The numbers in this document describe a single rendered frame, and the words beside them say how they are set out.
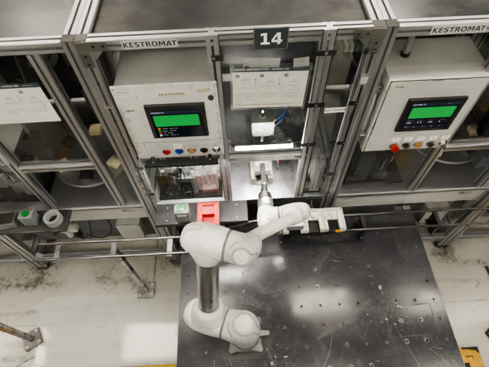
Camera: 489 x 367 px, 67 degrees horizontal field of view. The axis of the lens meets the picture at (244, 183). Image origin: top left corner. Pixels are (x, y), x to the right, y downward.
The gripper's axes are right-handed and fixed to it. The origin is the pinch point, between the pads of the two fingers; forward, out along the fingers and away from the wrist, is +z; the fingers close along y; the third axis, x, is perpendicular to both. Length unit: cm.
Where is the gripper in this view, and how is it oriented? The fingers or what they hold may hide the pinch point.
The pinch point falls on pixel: (262, 170)
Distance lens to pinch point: 219.0
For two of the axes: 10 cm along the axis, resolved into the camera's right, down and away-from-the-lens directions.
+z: -0.5, -8.4, 5.4
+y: -0.2, -5.4, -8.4
